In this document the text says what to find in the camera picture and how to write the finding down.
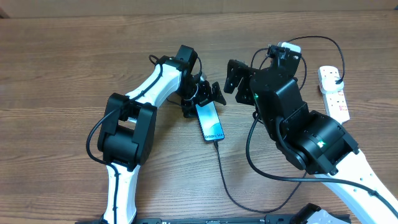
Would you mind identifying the blue screen Galaxy smartphone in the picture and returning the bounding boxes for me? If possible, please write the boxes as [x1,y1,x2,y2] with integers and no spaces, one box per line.
[196,102,224,142]

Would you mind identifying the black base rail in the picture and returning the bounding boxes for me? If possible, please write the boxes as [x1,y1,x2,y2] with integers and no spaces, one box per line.
[74,202,352,224]

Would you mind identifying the white power strip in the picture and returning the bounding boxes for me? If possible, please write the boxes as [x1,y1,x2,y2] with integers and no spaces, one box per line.
[318,65,350,124]

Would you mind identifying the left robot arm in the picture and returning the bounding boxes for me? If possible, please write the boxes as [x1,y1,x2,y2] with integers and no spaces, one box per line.
[97,45,226,223]

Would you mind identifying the white charger adapter plug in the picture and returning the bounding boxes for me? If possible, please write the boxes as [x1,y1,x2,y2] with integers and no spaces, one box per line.
[319,76,345,94]

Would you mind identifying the black charger cable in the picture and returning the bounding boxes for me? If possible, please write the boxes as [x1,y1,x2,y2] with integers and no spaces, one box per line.
[213,35,346,214]

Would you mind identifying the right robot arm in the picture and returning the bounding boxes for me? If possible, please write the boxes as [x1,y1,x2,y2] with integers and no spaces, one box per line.
[224,59,397,223]

